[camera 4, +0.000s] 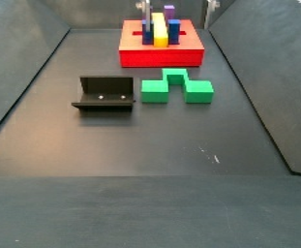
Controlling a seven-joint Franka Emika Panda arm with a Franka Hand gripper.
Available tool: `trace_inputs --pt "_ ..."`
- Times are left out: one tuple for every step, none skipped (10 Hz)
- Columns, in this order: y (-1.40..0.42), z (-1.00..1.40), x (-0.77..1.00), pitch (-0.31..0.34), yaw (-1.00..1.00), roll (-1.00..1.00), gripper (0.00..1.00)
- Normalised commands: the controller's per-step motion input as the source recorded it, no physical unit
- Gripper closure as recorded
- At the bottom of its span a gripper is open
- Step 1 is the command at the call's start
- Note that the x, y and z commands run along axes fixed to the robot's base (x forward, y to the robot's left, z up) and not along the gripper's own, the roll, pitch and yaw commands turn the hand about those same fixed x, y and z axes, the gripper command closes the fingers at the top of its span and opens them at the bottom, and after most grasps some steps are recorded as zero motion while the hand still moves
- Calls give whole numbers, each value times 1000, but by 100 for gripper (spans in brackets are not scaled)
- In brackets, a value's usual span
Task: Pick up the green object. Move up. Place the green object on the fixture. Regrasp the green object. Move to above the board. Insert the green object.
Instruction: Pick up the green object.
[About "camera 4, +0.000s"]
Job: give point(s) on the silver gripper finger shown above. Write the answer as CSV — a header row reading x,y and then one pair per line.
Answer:
x,y
213,5
145,6

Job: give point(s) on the dark blue block left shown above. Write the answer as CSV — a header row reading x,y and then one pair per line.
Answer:
x,y
147,33

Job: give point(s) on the dark blue block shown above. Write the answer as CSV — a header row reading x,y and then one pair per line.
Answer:
x,y
174,31
147,33

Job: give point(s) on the green stepped block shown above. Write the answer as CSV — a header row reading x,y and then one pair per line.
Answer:
x,y
198,90

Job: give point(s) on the yellow long bar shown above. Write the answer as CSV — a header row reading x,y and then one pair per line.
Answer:
x,y
161,33

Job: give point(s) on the dark blue block right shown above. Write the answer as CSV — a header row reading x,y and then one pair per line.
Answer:
x,y
174,31

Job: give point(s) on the black angled fixture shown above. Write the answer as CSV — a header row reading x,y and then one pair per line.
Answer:
x,y
106,92

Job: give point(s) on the red base board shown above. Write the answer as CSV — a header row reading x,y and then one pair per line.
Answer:
x,y
138,55

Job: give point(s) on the purple block right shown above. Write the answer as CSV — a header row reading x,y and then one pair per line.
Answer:
x,y
169,9

